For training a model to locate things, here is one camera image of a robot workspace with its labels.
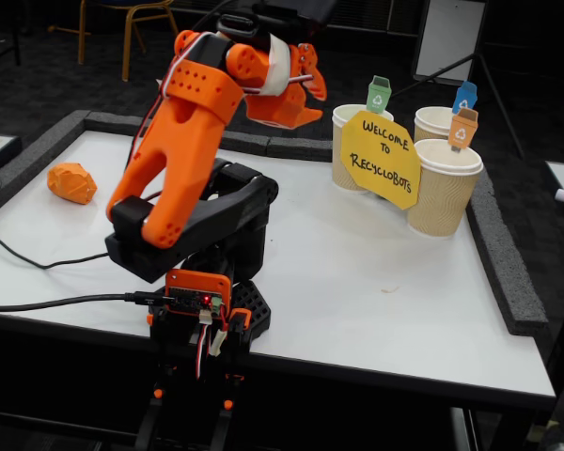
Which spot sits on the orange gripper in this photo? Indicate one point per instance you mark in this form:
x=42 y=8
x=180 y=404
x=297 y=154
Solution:
x=295 y=104

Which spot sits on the orange paper wad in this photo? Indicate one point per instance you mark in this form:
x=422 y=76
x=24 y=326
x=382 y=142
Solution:
x=70 y=183

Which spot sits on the orange and black robot arm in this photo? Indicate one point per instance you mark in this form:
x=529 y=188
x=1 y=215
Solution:
x=183 y=155

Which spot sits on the short grey foam border strip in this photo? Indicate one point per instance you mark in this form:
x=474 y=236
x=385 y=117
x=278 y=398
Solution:
x=305 y=149

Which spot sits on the paper cup with green label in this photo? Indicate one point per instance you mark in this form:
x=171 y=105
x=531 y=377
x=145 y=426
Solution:
x=348 y=122

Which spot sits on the green recycling bin label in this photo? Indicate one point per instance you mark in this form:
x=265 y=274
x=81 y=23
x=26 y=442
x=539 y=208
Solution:
x=379 y=96

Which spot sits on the yellow welcome sign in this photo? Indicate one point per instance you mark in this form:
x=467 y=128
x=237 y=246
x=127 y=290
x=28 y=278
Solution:
x=380 y=160

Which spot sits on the paper cup with blue label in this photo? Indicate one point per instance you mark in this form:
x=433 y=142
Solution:
x=432 y=123

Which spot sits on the white board on stand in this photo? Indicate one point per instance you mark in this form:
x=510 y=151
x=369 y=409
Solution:
x=451 y=37

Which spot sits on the blue recycling bin label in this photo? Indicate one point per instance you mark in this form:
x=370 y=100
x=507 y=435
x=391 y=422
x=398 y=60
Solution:
x=465 y=98

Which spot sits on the orange recycling bin label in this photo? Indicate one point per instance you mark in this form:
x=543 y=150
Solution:
x=463 y=129

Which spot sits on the wooden chair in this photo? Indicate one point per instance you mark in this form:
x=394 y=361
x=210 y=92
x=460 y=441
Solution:
x=128 y=47

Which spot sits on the paper cup with orange label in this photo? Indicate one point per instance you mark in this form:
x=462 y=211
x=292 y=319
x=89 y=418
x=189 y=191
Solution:
x=444 y=197

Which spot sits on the orange controller board holder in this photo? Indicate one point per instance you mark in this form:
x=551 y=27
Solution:
x=197 y=284

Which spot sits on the white side table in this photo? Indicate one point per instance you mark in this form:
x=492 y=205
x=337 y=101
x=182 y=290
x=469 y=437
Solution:
x=557 y=171

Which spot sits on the black clamp orange knob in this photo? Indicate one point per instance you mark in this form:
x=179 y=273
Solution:
x=227 y=404
x=157 y=393

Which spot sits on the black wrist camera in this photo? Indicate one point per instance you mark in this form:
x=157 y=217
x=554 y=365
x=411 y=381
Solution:
x=282 y=11

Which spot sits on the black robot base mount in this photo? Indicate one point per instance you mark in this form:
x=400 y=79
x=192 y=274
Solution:
x=256 y=305

